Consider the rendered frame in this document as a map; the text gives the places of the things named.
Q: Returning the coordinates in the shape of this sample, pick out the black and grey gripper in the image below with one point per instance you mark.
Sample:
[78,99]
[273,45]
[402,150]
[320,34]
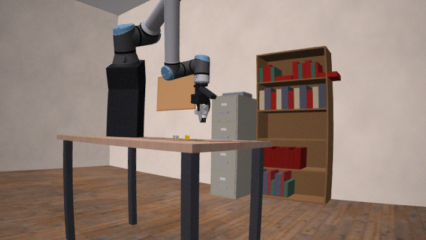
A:
[200,99]

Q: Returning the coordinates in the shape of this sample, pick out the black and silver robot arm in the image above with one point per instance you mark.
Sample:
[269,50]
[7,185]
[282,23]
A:
[127,37]

